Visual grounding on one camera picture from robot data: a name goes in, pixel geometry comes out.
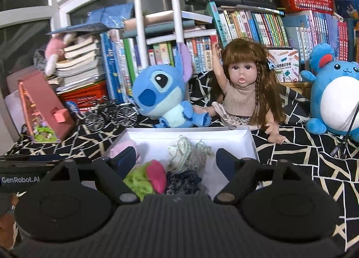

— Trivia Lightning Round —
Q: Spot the mauve cardboard box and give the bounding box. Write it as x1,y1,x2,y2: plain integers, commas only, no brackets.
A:
6,66,42,96

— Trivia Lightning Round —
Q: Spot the blue alien plush toy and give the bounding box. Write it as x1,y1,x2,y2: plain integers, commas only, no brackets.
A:
129,42,212,129

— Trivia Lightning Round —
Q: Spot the navy patterned scrunchie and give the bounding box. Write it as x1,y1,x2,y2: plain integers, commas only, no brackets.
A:
165,170,203,195

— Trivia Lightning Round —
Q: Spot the grey cloth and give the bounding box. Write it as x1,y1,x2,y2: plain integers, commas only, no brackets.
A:
34,49,54,68

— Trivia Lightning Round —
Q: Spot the black folded tripod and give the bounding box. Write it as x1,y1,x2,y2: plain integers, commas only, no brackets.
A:
185,0,284,13

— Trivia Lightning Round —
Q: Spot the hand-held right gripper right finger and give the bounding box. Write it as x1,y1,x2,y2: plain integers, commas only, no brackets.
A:
214,148,303,205

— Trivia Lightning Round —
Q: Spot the stack of flat books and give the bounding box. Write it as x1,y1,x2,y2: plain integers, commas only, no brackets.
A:
46,35,105,94

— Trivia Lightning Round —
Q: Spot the white pipe frame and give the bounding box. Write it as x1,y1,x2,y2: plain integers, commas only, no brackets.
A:
133,0,186,68

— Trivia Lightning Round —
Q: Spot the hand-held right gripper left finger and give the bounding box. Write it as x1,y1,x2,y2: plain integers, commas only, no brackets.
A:
48,146,141,205

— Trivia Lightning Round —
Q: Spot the colourful printed box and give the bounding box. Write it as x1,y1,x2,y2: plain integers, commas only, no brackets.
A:
266,48,302,83

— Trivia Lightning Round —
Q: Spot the metal model bicycle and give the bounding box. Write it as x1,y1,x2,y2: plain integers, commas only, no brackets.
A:
83,95,139,132

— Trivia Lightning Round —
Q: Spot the row of upright books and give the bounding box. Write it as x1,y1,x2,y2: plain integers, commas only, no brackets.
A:
99,6,357,104

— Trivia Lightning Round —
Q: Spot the tan paper roll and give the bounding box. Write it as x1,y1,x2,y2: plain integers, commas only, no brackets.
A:
123,16,183,31

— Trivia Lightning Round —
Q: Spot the pink miniature dollhouse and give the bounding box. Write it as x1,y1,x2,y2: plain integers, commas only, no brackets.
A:
18,72,76,143

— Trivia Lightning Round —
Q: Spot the black cable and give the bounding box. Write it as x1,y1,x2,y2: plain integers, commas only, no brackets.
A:
330,101,359,158

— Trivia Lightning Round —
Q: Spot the blue round badge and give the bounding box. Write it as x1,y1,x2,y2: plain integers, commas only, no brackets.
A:
65,100,80,114

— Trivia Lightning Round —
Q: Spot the blue plastic folder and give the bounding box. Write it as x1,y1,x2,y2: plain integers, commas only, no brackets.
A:
48,3,135,36

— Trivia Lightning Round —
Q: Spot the white cardboard box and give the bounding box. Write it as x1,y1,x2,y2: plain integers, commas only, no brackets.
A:
102,126,260,195

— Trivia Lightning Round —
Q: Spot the pink bunny plush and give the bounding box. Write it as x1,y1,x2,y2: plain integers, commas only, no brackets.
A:
44,32,77,76

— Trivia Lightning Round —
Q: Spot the blue round mouse plush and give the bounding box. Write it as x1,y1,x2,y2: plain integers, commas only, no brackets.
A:
300,43,359,142

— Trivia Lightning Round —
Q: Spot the brown-haired baby doll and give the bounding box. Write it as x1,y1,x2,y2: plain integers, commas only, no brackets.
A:
209,38,287,145

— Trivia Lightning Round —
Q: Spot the pale green striped scrunchie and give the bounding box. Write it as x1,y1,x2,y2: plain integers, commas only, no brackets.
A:
167,135,214,176

